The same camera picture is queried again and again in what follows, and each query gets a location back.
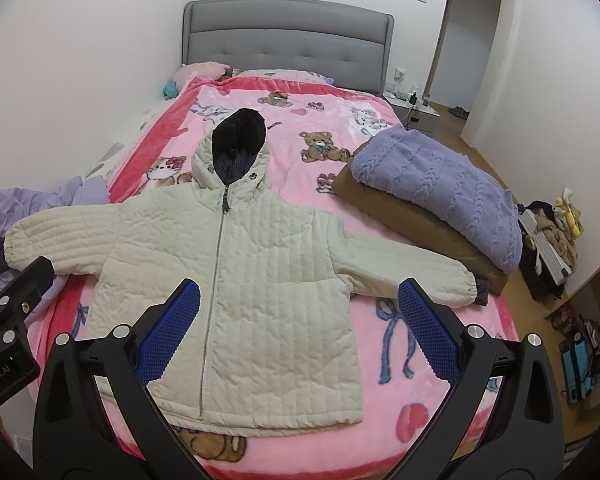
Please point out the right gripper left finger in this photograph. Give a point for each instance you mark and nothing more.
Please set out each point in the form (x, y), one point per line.
(73, 437)

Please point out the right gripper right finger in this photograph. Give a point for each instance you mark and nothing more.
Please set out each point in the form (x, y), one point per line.
(523, 436)

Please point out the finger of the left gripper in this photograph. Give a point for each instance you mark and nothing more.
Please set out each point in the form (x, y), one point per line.
(23, 294)

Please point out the cream quilted hooded jacket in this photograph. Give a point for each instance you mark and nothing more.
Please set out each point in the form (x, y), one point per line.
(271, 350)

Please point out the lavender crumpled cloth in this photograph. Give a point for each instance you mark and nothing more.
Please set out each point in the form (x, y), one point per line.
(19, 203)

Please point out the blue bag on floor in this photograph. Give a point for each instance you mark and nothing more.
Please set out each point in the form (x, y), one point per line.
(580, 357)

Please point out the folded lavender knit sweater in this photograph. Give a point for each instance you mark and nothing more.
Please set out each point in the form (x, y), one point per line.
(411, 166)

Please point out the folded brown garment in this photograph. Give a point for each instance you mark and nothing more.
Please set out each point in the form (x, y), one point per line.
(417, 225)

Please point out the teal small toy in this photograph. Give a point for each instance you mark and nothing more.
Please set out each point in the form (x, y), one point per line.
(170, 90)

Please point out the pink plush pillow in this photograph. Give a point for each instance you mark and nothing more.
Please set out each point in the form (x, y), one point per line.
(204, 70)

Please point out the white bedside table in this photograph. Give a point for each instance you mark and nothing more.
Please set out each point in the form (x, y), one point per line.
(414, 116)

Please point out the pink cartoon fleece blanket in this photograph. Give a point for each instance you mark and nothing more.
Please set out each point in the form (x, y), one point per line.
(312, 126)

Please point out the grey upholstered headboard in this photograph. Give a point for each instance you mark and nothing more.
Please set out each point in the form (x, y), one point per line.
(349, 44)

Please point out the clutter pile by wall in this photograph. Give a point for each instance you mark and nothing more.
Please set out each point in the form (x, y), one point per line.
(549, 255)

